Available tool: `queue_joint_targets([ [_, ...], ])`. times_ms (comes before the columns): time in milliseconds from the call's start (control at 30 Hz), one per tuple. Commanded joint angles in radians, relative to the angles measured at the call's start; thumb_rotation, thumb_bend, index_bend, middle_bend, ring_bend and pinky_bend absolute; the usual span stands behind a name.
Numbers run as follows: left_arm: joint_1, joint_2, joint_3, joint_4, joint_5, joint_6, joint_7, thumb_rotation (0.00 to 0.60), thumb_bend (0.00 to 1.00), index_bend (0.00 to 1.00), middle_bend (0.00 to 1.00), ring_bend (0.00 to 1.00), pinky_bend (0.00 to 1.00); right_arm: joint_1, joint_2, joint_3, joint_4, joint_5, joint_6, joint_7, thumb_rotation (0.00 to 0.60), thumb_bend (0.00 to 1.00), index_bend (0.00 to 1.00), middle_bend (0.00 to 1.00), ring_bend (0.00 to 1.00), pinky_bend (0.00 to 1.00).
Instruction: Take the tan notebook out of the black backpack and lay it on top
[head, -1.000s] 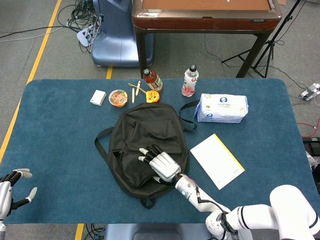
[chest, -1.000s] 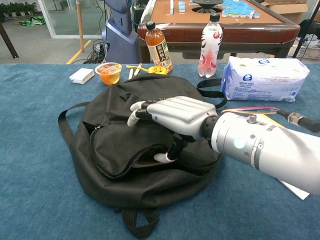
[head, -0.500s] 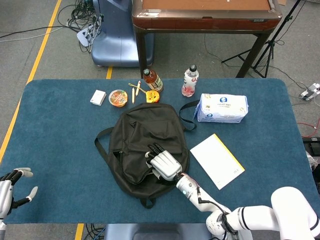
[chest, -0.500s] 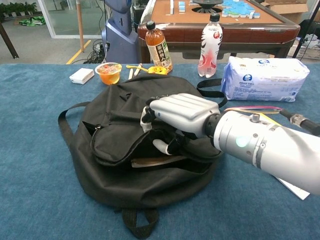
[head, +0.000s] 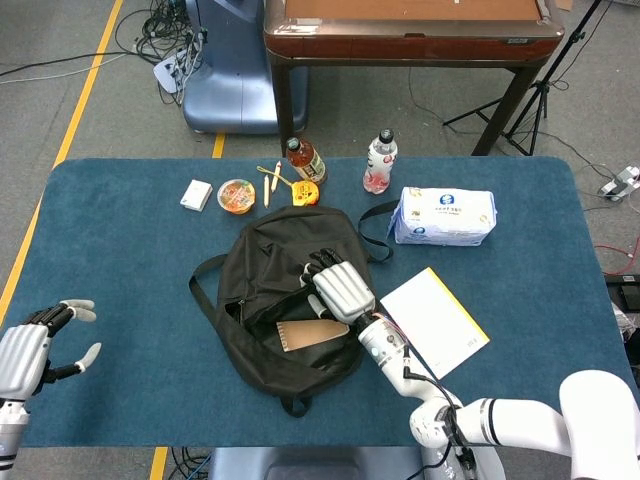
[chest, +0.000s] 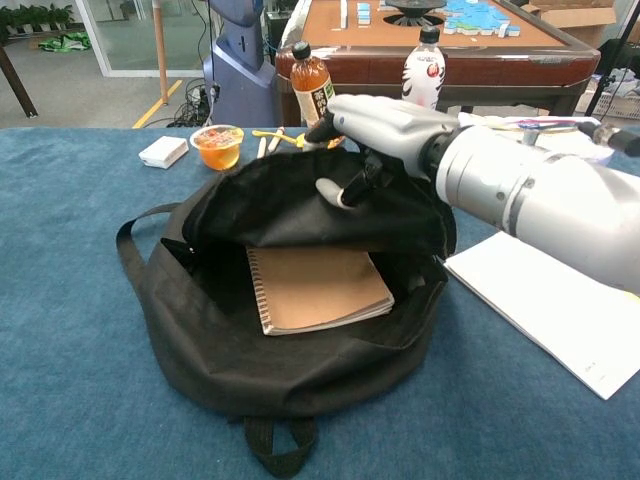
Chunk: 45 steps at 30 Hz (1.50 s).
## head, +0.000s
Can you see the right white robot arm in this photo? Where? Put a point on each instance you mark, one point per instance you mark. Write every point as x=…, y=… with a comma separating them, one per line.
x=525, y=420

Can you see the blue felt table mat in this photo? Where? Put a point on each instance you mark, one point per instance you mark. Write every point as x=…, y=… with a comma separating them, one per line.
x=125, y=240

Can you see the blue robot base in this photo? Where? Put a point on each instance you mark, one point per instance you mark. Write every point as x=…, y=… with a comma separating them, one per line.
x=235, y=75

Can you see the orange food cup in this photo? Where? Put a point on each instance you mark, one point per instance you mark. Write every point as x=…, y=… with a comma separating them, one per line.
x=236, y=196

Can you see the grey-blue robot torso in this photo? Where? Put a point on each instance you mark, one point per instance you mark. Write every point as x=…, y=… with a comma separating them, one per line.
x=320, y=465

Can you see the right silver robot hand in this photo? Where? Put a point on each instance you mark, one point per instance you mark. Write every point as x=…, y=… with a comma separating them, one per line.
x=345, y=290

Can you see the clear bottle red label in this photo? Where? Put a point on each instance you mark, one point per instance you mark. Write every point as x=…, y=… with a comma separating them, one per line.
x=380, y=162

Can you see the white tissue pack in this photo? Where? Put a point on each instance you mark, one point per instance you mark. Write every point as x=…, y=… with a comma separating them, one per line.
x=445, y=217

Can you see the brown tea bottle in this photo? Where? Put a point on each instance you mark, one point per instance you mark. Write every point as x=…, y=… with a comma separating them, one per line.
x=307, y=162

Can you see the white yellow-edged notebook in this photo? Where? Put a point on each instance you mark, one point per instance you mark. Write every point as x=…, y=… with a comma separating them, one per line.
x=440, y=315

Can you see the brown spiral notebook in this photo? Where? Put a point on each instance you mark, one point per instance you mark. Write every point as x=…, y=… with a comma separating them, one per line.
x=310, y=336

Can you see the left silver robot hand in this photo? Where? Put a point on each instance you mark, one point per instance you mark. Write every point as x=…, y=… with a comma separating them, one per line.
x=20, y=360

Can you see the black backpack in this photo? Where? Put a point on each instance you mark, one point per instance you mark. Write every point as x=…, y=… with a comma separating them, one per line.
x=270, y=250

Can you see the brown mahjong table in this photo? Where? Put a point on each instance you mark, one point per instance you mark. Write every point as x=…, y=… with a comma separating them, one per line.
x=410, y=45

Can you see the yellow tape measure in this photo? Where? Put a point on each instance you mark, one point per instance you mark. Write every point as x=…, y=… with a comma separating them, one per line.
x=305, y=194

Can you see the white pen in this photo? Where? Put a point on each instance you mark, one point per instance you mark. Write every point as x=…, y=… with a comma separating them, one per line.
x=275, y=177
x=266, y=192

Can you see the small white box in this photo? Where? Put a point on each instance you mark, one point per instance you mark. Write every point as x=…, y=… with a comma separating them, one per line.
x=196, y=195

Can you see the black floor device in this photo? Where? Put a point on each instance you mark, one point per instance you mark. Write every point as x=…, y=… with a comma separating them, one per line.
x=625, y=290

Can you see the black tripod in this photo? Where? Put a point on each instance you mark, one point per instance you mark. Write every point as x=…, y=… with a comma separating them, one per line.
x=537, y=105

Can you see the white power strip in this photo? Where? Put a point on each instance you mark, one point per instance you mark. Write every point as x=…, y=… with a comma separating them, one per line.
x=620, y=184
x=167, y=72

